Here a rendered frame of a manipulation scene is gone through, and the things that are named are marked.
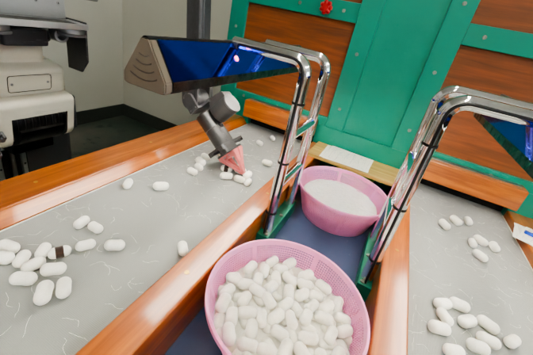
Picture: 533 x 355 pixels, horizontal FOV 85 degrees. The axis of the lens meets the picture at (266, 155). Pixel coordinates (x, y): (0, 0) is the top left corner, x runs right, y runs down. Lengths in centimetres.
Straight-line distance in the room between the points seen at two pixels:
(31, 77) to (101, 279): 78
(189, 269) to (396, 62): 89
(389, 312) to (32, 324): 53
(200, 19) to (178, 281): 63
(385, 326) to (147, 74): 53
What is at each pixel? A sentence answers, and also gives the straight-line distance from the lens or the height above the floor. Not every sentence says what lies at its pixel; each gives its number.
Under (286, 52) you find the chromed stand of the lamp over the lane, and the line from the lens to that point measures 56.
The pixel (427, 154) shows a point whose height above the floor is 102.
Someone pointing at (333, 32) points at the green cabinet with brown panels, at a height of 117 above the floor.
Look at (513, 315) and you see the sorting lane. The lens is 81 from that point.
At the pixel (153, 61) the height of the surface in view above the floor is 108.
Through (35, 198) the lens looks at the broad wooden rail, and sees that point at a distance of 73.
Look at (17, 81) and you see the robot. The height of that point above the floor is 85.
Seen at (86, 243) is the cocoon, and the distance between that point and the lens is 61.
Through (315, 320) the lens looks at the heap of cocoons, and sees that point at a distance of 57.
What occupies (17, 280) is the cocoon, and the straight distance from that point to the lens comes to 58.
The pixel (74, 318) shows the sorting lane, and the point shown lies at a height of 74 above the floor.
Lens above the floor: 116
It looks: 25 degrees down
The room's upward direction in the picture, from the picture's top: 12 degrees clockwise
